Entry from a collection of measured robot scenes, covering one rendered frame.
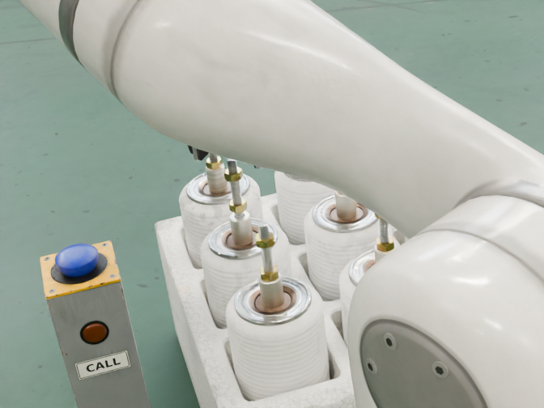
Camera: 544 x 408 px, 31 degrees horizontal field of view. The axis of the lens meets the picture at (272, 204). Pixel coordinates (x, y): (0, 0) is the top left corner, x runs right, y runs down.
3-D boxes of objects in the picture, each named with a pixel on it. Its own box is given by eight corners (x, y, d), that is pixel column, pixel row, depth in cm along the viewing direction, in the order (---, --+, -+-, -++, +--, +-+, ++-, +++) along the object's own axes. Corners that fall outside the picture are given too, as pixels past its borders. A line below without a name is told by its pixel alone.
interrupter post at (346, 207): (360, 211, 107) (359, 185, 105) (354, 223, 105) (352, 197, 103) (339, 209, 108) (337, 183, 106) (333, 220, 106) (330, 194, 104)
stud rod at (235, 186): (236, 218, 103) (227, 157, 99) (245, 218, 103) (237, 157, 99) (234, 223, 103) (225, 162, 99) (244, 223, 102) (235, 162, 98)
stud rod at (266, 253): (265, 287, 94) (257, 222, 90) (275, 286, 94) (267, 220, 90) (266, 293, 93) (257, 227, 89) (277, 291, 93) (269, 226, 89)
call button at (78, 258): (104, 278, 90) (99, 260, 89) (61, 288, 90) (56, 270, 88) (98, 255, 94) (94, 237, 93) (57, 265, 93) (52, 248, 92)
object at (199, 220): (261, 279, 128) (245, 160, 119) (284, 320, 120) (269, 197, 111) (192, 299, 126) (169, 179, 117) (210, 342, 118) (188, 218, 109)
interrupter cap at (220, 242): (229, 218, 109) (228, 212, 108) (290, 228, 105) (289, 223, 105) (195, 254, 103) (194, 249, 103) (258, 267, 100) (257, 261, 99)
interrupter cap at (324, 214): (389, 201, 108) (388, 196, 107) (370, 239, 102) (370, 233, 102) (325, 194, 111) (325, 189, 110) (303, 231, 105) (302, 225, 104)
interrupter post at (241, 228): (238, 233, 106) (235, 208, 104) (258, 237, 105) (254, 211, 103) (228, 245, 104) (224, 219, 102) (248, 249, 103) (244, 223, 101)
